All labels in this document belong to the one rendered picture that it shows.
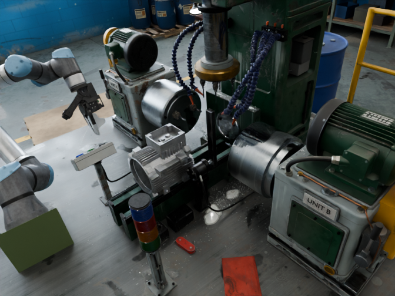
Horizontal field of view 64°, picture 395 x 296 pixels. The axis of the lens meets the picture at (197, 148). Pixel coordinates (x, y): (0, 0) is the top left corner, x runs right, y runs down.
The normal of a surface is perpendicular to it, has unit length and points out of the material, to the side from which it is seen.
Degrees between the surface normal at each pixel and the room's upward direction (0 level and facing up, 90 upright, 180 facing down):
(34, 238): 90
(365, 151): 0
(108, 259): 0
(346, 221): 89
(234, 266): 3
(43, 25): 90
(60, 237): 90
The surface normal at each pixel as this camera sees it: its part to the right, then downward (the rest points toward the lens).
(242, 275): -0.05, -0.81
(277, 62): -0.75, 0.44
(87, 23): 0.59, 0.45
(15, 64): -0.15, 0.05
